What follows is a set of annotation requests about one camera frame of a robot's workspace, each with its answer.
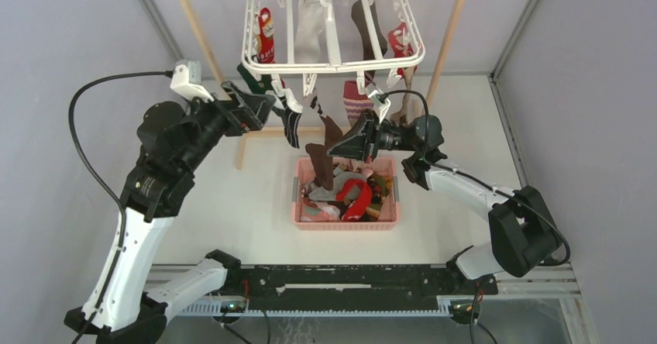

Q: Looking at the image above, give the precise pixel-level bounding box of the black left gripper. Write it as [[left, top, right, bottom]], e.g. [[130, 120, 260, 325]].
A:
[[178, 81, 276, 175]]

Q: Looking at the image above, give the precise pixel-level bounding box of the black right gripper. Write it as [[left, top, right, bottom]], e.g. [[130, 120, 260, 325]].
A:
[[326, 109, 418, 165]]

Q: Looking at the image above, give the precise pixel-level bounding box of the green dotted sock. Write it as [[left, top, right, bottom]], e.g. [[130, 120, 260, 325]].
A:
[[236, 63, 277, 98]]

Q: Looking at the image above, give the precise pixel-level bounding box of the brown sock striped cuff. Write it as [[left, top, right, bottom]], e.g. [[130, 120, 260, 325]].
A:
[[305, 89, 343, 190]]

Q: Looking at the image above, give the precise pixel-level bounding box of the black white striped sock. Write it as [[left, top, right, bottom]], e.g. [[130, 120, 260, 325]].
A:
[[274, 96, 301, 149]]

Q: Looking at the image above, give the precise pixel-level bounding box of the red black argyle sock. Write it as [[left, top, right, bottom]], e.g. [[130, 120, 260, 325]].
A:
[[359, 173, 394, 222]]

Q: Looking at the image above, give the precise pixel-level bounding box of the grey long sock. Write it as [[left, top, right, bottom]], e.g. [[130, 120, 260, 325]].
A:
[[308, 185, 359, 202]]

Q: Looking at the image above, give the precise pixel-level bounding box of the brown argyle sock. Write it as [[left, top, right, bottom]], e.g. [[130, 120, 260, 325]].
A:
[[389, 67, 415, 126]]

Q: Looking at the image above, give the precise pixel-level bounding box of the red white patterned sock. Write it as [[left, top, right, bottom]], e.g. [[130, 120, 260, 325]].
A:
[[256, 7, 275, 64]]

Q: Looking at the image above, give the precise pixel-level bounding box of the wooden hanger stand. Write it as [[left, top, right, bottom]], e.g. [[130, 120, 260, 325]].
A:
[[165, 0, 476, 171]]

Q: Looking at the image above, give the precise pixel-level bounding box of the plain red sock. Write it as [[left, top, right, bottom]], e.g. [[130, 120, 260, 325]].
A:
[[335, 178, 373, 222]]

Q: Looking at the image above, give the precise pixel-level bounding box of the pink patterned sock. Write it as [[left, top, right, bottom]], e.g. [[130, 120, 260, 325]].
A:
[[299, 164, 375, 222]]

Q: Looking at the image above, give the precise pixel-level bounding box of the pink plastic basket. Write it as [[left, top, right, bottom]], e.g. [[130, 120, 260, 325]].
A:
[[291, 157, 400, 231]]

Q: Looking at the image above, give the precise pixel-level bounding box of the dark brown sock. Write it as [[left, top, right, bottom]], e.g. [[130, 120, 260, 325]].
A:
[[351, 0, 389, 81]]

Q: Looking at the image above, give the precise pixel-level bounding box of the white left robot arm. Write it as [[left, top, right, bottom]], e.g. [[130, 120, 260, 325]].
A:
[[64, 81, 275, 343]]

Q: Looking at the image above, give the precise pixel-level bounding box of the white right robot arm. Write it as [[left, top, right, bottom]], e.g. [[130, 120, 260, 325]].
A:
[[327, 110, 569, 294]]

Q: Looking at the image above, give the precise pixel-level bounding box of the white plastic clip hanger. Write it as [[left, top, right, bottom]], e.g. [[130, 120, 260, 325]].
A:
[[241, 0, 426, 112]]

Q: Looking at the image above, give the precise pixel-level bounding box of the maroon purple striped sock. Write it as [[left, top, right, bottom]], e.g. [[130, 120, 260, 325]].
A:
[[342, 81, 373, 126]]

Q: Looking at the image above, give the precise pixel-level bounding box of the red bear sock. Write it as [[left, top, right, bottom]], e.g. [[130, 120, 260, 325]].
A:
[[387, 22, 414, 58]]

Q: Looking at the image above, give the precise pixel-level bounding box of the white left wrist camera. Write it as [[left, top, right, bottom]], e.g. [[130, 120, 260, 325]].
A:
[[170, 60, 215, 103]]

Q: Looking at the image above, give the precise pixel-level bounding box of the black right camera cable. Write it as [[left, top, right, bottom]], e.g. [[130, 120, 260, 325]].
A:
[[380, 88, 572, 268]]

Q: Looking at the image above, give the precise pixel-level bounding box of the black camera cable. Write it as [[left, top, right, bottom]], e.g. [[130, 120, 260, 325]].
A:
[[380, 88, 572, 268], [67, 71, 174, 344]]

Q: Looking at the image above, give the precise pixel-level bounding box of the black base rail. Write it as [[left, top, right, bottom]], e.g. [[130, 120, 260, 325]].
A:
[[207, 249, 498, 312]]

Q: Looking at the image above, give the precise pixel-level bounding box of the black left camera cable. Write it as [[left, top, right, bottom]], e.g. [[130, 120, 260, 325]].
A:
[[67, 71, 174, 344]]

